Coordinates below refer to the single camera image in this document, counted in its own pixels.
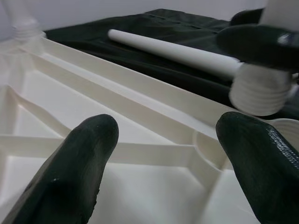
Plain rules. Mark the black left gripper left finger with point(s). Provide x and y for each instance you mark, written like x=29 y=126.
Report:
x=65 y=182

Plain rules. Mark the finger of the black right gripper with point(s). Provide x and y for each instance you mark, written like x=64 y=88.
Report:
x=247 y=17
x=257 y=46

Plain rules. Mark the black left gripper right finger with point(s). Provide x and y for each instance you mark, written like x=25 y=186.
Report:
x=266 y=175

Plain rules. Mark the white plastic table leg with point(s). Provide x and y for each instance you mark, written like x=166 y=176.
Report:
x=257 y=93
x=163 y=50
x=24 y=28

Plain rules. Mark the white plastic children table top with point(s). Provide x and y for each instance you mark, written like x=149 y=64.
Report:
x=140 y=186

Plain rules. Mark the black table cloth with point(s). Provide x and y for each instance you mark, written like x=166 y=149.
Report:
x=116 y=60

